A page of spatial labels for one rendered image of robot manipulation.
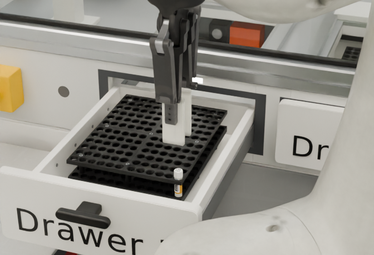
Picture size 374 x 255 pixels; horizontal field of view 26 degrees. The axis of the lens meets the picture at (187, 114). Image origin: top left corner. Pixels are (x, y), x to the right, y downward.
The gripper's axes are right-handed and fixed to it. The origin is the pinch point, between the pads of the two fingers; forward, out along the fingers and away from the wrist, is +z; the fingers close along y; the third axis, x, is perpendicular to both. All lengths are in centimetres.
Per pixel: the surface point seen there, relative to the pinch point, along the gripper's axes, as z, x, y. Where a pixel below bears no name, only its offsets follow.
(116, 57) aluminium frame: 4.0, -18.7, -22.8
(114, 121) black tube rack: 9.8, -14.7, -12.0
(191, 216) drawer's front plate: 7.7, 5.7, 10.8
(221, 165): 10.3, 4.7, -5.9
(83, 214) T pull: 8.4, -7.7, 13.9
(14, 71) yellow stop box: 8.8, -37.5, -21.0
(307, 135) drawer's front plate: 11.8, 14.2, -21.1
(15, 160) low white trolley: 23.8, -36.3, -16.2
